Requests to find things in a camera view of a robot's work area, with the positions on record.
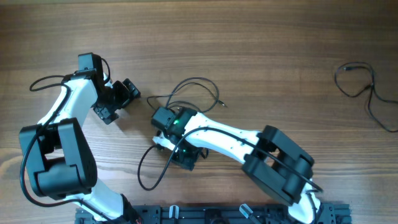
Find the thick black USB-A cable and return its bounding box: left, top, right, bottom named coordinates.
left=146, top=77, right=228, bottom=114

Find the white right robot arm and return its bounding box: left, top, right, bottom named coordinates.
left=151, top=107, right=321, bottom=223

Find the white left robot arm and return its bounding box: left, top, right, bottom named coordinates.
left=19, top=52, right=142, bottom=223

